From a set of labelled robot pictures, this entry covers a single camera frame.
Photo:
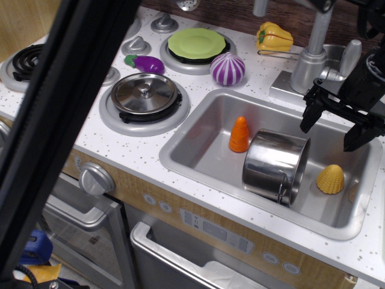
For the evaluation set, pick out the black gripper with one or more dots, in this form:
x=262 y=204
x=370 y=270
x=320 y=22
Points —
x=324 y=96

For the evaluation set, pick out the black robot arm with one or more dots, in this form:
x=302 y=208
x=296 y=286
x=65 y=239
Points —
x=354 y=93

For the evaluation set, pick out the silver sink basin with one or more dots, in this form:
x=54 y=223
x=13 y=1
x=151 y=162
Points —
x=199 y=150

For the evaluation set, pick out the stainless steel pot lid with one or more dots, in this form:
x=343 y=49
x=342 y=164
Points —
x=144 y=93

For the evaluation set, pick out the yellow toy corn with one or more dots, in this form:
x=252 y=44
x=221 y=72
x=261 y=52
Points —
x=331 y=179

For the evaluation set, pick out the silver toy faucet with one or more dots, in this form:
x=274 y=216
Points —
x=311 y=62

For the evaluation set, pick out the orange toy carrot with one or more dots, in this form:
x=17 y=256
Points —
x=239 y=137

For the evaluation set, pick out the yellow toy bell pepper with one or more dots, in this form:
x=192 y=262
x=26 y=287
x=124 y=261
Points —
x=272 y=38

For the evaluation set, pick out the purple striped toy onion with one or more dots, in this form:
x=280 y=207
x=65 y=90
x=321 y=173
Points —
x=227 y=69

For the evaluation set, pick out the back right stove burner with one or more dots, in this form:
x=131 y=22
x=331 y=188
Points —
x=191 y=67

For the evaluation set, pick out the stove burner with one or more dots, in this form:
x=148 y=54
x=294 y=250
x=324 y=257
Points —
x=191 y=67
x=110 y=117
x=16 y=71

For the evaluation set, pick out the green toy plate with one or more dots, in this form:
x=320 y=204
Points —
x=196 y=43

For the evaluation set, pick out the silver strainer spoon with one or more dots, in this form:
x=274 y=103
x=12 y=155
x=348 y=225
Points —
x=188 y=5

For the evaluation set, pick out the purple toy eggplant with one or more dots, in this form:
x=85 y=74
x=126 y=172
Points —
x=145 y=64

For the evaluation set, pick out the silver stove knob back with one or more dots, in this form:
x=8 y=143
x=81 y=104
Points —
x=164 y=24

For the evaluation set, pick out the silver stove knob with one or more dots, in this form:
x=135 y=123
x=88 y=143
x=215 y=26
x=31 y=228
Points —
x=136 y=46
x=164 y=24

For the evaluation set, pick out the silver dishwasher door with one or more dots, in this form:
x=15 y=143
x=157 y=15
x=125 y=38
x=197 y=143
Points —
x=168 y=258

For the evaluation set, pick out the front right stove burner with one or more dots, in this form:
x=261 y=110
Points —
x=110 y=117

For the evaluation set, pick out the silver stove knob middle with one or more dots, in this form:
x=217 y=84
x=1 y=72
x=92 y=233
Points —
x=136 y=46

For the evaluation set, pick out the silver oven knob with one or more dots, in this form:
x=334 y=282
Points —
x=94 y=180

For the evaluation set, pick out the silver oven door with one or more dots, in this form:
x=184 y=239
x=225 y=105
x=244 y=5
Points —
x=88 y=234

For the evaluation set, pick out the front left stove burner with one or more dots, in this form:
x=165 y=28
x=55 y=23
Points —
x=16 y=71

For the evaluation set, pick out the blue clamp tool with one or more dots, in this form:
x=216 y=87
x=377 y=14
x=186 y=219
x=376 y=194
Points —
x=38 y=249

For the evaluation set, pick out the yellow cloth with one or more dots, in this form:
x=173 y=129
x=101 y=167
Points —
x=42 y=273

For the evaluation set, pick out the silver wire handle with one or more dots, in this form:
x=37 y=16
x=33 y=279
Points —
x=278 y=54

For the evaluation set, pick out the black foreground frame bar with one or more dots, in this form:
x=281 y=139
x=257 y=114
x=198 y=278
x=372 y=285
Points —
x=73 y=64

